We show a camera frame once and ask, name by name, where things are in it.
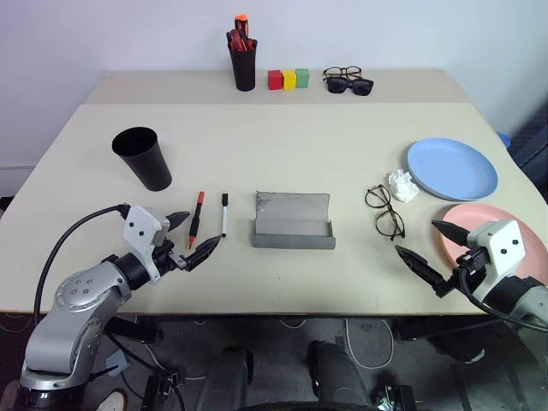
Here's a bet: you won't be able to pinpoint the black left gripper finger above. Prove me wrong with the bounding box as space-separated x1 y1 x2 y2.
167 210 192 235
184 235 223 272

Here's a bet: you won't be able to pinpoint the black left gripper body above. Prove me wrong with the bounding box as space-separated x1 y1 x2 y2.
152 238 190 274

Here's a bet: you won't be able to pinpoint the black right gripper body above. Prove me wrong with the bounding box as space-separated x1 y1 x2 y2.
444 249 490 297

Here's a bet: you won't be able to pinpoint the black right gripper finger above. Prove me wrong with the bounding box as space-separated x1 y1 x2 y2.
393 243 449 298
431 219 469 247

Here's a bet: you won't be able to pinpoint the red pen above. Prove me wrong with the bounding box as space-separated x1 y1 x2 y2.
186 190 206 252

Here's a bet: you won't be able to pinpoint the pink plate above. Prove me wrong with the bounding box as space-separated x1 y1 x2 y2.
439 202 548 284

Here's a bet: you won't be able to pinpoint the white marker with black cap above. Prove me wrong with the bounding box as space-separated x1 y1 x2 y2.
219 193 229 239

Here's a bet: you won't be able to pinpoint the white tissue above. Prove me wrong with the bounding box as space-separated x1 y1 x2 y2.
385 169 420 204

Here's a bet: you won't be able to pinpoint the brown thin-frame glasses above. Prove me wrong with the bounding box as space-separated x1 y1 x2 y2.
364 184 408 242

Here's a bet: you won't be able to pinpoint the gray glasses case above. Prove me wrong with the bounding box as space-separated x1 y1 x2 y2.
250 190 337 251

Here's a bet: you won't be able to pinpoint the black plastic cup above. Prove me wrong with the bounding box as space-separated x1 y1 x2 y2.
111 126 174 193

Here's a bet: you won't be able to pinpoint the blue plate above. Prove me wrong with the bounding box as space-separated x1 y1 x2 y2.
406 136 500 203

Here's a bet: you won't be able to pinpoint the small gray box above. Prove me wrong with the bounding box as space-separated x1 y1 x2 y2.
104 349 130 378

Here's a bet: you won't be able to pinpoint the dark slatted panel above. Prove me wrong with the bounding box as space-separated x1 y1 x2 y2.
509 105 548 190

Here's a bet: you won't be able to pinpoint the dark rounded shape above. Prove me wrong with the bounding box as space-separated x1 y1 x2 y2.
200 345 254 411
307 339 370 411

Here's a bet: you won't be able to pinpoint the black metal floor device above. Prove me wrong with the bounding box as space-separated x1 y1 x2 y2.
372 384 417 411

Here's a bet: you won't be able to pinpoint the white shoe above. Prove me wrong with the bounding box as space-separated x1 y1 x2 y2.
95 388 128 411

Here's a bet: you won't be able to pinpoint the black tool holder cup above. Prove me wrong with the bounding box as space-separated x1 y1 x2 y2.
228 40 259 92

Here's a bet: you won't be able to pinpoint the black sunglasses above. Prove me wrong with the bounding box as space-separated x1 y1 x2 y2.
326 77 375 98

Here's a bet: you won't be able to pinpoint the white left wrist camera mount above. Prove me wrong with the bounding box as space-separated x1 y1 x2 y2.
122 205 171 283

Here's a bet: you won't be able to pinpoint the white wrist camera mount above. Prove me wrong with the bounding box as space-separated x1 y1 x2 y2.
122 205 171 283
466 219 526 280

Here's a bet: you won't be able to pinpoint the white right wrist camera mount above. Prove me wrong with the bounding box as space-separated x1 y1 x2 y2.
466 219 526 280

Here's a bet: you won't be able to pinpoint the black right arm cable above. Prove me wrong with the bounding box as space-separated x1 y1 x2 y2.
452 252 548 334

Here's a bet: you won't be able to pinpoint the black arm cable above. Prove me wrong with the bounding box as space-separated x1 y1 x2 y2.
33 204 131 323
452 252 548 334

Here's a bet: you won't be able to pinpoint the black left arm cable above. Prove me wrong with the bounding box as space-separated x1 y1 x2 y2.
33 204 131 323

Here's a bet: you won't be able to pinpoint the black table frame bracket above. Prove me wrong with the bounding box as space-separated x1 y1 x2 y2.
104 315 164 346

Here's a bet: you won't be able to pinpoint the long white floor cable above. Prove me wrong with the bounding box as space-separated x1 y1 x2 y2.
343 318 396 370

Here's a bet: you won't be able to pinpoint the short white floor cable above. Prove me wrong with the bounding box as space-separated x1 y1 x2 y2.
277 315 310 330

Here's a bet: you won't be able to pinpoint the tortoise frame clear glasses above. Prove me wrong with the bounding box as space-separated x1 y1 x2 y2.
321 65 364 83

